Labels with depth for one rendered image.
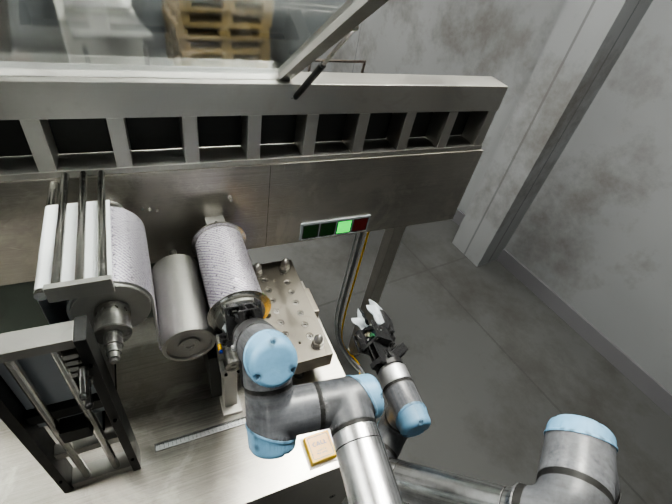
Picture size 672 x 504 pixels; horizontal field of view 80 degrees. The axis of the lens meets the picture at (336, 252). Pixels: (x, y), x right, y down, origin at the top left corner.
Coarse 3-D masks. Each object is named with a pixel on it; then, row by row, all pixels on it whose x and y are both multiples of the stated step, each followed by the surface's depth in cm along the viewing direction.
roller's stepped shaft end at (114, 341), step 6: (114, 330) 74; (108, 336) 73; (114, 336) 74; (120, 336) 74; (108, 342) 72; (114, 342) 73; (120, 342) 74; (108, 348) 72; (114, 348) 72; (120, 348) 73; (108, 354) 72; (114, 354) 72; (120, 354) 73; (108, 360) 72; (114, 360) 71
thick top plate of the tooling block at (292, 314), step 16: (272, 272) 136; (288, 272) 137; (272, 288) 130; (288, 288) 132; (272, 304) 126; (288, 304) 127; (304, 304) 128; (272, 320) 121; (288, 320) 122; (304, 320) 123; (288, 336) 118; (304, 336) 119; (304, 352) 115; (320, 352) 116; (304, 368) 116
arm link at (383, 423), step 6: (384, 414) 96; (384, 420) 96; (378, 426) 96; (384, 426) 95; (390, 426) 93; (384, 432) 94; (390, 432) 94; (396, 432) 93; (384, 438) 93; (390, 438) 93; (396, 438) 93; (402, 438) 94; (390, 444) 92; (396, 444) 92; (402, 444) 94; (396, 450) 92
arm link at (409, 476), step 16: (400, 464) 84; (416, 464) 84; (400, 480) 82; (416, 480) 80; (432, 480) 78; (448, 480) 77; (464, 480) 76; (480, 480) 75; (544, 480) 68; (560, 480) 66; (576, 480) 65; (416, 496) 79; (432, 496) 77; (448, 496) 75; (464, 496) 73; (480, 496) 72; (496, 496) 70; (512, 496) 68; (528, 496) 67; (544, 496) 66; (560, 496) 64; (576, 496) 64; (592, 496) 64
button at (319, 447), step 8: (320, 432) 110; (328, 432) 110; (304, 440) 108; (312, 440) 108; (320, 440) 108; (328, 440) 108; (312, 448) 106; (320, 448) 106; (328, 448) 107; (312, 456) 105; (320, 456) 105; (328, 456) 105; (312, 464) 104
